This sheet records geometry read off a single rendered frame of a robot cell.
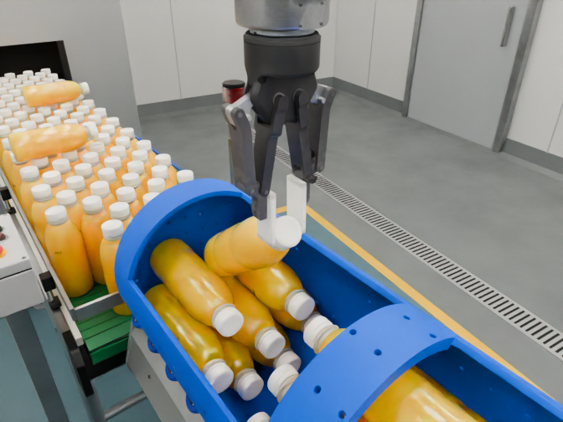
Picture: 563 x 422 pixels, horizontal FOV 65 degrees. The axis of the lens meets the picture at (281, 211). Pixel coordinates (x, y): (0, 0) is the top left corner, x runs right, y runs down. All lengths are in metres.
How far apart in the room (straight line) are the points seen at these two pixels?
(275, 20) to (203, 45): 4.84
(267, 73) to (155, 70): 4.71
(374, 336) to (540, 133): 3.89
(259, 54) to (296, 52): 0.03
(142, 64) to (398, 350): 4.78
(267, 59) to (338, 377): 0.30
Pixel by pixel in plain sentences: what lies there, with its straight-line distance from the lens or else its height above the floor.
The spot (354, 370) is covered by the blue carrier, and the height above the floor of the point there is 1.23.
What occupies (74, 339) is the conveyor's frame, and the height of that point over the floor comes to 0.90.
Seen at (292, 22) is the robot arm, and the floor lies 1.51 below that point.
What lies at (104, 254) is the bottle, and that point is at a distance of 0.93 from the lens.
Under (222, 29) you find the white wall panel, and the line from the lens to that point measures 5.32.
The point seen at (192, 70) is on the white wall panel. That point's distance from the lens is 5.25.
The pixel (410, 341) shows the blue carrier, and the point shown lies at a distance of 0.47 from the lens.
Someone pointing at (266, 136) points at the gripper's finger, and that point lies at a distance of 0.47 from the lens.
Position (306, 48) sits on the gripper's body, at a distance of 0.43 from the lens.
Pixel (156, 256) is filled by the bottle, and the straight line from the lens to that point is 0.75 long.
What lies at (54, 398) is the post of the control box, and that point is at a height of 0.68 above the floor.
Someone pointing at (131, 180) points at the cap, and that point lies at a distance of 1.09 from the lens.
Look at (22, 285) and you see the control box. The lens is 0.92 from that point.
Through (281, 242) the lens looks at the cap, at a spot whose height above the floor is 1.27.
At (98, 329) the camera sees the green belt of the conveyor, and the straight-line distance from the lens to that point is 1.00.
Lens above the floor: 1.56
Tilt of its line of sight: 30 degrees down
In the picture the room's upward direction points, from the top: straight up
